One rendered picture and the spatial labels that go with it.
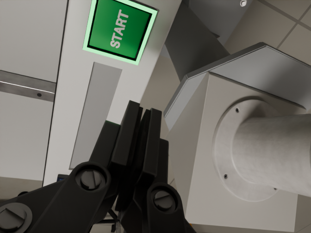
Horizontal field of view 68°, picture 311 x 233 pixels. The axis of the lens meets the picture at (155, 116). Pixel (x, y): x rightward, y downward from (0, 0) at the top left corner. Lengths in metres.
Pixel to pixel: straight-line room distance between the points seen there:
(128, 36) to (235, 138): 0.27
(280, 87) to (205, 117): 0.19
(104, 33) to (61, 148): 0.17
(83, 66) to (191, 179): 0.25
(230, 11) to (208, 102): 0.95
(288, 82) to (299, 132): 0.20
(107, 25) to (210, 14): 1.08
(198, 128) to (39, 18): 0.30
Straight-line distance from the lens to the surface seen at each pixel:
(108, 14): 0.23
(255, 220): 0.51
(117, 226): 2.43
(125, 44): 0.23
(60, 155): 0.34
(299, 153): 0.35
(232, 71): 0.46
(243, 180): 0.46
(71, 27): 0.24
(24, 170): 0.62
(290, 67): 0.52
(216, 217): 0.45
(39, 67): 0.43
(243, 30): 1.41
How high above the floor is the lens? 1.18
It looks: 49 degrees down
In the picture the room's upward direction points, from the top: 169 degrees clockwise
